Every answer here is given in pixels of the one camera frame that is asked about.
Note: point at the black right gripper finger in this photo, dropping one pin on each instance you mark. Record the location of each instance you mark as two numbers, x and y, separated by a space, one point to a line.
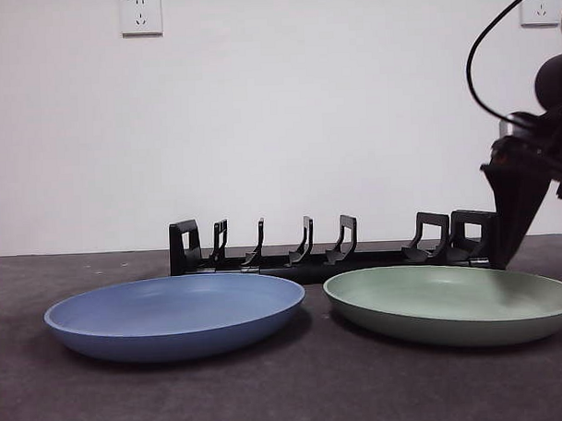
525 202
502 203

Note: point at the green round plate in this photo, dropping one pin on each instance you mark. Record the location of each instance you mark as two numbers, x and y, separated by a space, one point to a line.
451 324

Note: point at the blue round plate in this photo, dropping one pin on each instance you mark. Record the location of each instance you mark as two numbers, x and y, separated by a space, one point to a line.
174 334

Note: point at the black plastic plate rack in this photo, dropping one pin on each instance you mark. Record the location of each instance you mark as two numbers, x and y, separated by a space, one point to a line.
176 255

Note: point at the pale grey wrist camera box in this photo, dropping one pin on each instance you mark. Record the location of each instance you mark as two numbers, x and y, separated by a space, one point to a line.
506 128

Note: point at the white wall socket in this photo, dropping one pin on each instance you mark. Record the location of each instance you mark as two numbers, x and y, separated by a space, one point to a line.
141 14
539 12

